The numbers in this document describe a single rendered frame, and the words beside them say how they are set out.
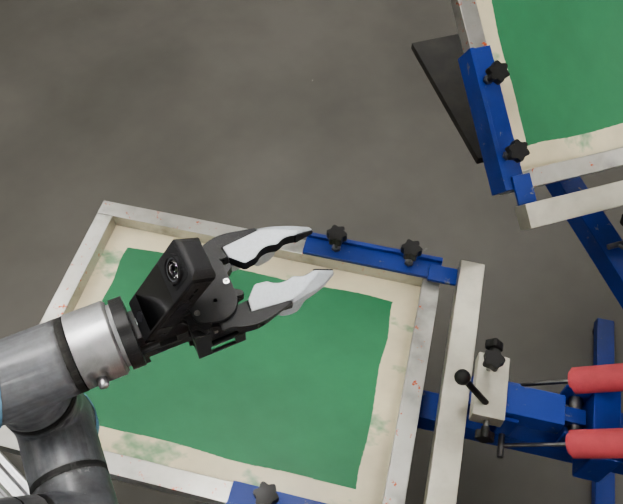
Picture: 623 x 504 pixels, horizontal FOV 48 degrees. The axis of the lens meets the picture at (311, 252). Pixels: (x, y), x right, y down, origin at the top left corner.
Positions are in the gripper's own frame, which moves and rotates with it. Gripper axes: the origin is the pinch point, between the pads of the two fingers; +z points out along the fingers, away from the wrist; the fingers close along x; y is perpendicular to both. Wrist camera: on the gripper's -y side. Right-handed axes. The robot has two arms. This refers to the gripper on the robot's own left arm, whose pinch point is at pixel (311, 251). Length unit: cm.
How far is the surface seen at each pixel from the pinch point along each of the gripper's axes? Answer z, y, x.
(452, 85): 79, 83, -67
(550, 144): 73, 56, -28
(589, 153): 81, 58, -23
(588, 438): 44, 56, 27
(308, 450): 1, 72, 6
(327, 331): 16, 75, -15
